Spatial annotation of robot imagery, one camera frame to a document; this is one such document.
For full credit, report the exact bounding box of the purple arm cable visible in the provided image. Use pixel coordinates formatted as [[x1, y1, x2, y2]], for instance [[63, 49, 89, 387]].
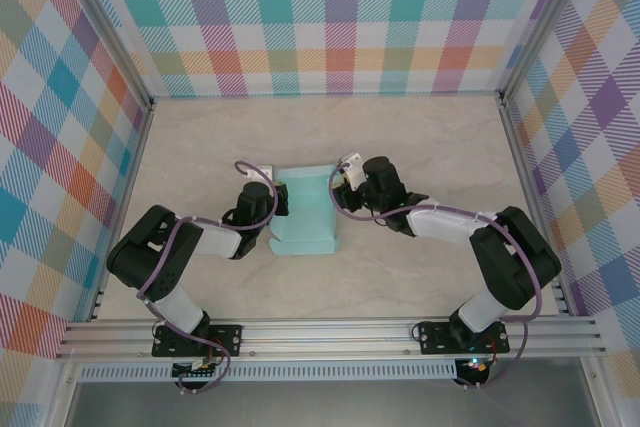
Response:
[[327, 161, 546, 393], [137, 160, 281, 396]]

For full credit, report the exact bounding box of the left controller board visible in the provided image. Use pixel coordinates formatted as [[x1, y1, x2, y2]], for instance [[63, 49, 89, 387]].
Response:
[[172, 357, 224, 379]]

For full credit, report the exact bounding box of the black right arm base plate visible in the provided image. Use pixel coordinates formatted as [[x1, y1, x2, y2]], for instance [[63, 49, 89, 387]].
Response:
[[417, 320, 510, 356]]

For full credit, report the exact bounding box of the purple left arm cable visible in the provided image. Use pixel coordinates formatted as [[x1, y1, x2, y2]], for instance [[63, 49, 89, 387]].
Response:
[[137, 160, 281, 396]]

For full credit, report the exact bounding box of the grey metal panel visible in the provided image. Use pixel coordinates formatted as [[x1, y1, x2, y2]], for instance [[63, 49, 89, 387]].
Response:
[[64, 379, 601, 427]]

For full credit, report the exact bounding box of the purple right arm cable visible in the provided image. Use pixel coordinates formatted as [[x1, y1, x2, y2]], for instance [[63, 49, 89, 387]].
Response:
[[327, 161, 546, 393]]

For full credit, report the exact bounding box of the aluminium side rail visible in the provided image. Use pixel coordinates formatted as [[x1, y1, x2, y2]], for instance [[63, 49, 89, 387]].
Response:
[[88, 99, 157, 323], [499, 96, 572, 317]]

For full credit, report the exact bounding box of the aluminium mounting rail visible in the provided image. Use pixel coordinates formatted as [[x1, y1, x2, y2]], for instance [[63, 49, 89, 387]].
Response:
[[54, 315, 606, 361]]

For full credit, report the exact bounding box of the slotted cable duct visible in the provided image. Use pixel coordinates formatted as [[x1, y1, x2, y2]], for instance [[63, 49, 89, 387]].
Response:
[[77, 365, 459, 382]]

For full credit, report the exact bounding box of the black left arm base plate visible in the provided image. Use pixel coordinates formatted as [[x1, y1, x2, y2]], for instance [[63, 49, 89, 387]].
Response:
[[152, 324, 244, 358]]

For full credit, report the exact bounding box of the right controller board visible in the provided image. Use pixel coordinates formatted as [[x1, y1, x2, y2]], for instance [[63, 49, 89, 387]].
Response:
[[457, 356, 490, 374]]

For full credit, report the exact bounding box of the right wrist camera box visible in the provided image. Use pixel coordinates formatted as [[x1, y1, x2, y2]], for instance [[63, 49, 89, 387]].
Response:
[[338, 151, 363, 192]]

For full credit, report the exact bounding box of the right aluminium frame post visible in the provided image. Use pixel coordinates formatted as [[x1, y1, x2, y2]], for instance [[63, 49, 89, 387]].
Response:
[[498, 0, 599, 108]]

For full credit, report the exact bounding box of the aluminium frame post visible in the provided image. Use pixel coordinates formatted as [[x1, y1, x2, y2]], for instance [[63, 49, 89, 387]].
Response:
[[498, 0, 599, 108], [49, 0, 156, 113]]

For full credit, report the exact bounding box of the left aluminium side rail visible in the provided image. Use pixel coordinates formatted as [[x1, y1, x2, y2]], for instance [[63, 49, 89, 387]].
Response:
[[88, 99, 157, 323]]

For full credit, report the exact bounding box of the left aluminium frame post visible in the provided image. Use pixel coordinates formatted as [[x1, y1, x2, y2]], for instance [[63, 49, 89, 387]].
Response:
[[49, 0, 156, 113]]

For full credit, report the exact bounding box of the controller board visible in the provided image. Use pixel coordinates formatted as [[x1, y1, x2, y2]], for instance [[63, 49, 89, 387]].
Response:
[[172, 357, 224, 379], [457, 356, 490, 374]]

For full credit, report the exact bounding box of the right aluminium side rail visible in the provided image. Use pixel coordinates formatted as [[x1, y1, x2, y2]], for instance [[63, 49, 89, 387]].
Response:
[[499, 96, 572, 317]]

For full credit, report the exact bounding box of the light teal cloth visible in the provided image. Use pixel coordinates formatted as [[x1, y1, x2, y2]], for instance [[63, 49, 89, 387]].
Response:
[[268, 163, 340, 257]]

